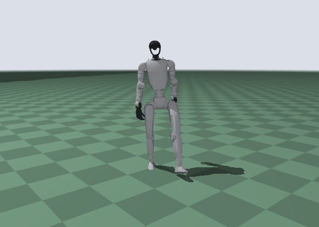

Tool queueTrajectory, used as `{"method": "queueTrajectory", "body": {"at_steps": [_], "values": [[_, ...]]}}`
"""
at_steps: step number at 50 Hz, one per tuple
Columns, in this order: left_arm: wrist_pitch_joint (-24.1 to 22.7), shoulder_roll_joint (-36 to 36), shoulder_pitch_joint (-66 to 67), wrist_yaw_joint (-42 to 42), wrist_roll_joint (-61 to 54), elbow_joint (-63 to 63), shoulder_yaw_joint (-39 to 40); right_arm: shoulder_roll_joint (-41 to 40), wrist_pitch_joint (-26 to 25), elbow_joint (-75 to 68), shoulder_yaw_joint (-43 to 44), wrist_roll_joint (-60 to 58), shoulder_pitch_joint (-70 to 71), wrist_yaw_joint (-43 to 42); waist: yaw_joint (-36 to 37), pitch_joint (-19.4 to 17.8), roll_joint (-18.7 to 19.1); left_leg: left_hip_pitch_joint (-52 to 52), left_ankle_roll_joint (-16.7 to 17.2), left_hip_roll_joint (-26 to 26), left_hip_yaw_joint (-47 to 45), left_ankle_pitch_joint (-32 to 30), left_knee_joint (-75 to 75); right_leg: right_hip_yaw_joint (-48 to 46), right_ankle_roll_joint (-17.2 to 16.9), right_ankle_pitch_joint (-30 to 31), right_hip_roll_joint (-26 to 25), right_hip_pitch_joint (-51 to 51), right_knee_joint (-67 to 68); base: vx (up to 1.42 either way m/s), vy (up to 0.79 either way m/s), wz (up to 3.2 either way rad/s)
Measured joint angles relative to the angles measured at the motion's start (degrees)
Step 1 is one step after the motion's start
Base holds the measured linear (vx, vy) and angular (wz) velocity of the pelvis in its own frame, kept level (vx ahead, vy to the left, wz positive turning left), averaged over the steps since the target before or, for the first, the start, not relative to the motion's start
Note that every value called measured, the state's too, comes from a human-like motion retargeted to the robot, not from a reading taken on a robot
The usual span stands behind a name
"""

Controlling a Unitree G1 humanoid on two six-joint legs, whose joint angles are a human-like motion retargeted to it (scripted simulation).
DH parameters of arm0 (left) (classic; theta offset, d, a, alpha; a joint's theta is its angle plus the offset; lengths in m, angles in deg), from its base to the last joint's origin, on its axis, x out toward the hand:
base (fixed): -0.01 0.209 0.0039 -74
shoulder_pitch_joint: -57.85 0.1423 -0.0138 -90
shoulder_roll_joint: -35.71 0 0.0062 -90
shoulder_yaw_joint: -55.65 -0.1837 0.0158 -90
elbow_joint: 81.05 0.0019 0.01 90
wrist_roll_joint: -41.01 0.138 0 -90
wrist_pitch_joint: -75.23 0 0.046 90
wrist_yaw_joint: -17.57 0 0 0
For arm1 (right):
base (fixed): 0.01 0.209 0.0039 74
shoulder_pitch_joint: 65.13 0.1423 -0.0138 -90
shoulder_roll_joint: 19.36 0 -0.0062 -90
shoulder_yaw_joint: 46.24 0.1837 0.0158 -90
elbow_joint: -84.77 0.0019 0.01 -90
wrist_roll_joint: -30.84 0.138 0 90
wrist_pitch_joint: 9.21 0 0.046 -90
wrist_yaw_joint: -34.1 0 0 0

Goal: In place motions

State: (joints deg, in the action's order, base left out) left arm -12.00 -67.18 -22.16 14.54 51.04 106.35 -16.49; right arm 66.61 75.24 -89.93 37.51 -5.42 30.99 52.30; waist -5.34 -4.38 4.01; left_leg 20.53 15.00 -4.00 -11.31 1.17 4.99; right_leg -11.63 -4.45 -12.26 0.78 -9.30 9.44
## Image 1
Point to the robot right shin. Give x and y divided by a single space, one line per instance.
150 148

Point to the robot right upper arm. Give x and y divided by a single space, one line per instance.
141 74

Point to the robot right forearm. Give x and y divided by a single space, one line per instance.
138 96

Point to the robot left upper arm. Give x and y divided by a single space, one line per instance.
171 65

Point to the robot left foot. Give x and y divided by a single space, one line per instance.
180 169

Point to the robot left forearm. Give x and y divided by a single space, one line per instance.
173 91

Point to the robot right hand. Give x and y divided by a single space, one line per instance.
139 112

